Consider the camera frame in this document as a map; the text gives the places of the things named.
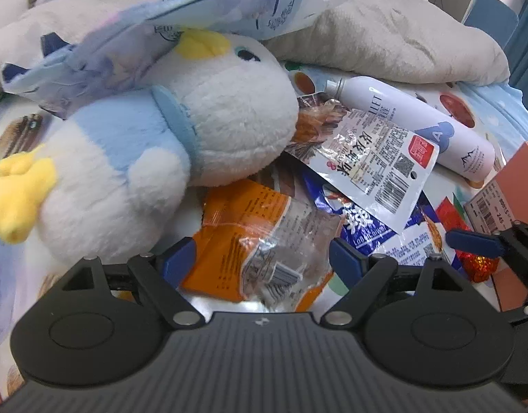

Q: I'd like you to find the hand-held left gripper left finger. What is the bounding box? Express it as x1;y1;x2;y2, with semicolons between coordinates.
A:
62;237;202;328

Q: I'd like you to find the white and blue plush penguin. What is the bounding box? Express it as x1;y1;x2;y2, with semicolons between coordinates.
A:
0;28;300;263

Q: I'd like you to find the grey duvet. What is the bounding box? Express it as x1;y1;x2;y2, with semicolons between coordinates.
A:
0;0;510;95

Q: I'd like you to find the red foil candy packet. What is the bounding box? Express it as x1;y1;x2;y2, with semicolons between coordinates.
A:
436;200;501;284

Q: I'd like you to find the teal curtain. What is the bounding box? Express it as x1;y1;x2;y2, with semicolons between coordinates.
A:
502;0;528;117

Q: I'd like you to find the orange snack packet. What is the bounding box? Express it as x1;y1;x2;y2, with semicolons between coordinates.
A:
180;179;346;313

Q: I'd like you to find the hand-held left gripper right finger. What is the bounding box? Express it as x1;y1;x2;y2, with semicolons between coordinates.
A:
323;237;467;327

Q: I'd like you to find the pink cardboard box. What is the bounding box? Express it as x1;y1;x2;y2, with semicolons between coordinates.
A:
464;140;528;313

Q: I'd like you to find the white-backed brown snack packet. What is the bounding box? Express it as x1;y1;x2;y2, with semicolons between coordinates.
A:
285;92;440;231

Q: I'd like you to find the white spray bottle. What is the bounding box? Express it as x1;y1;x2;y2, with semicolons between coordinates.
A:
324;75;497;182

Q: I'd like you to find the blue chair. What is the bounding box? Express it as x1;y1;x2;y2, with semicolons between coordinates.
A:
463;0;520;54

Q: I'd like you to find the blue snack packet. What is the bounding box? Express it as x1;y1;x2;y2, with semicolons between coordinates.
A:
302;170;447;267

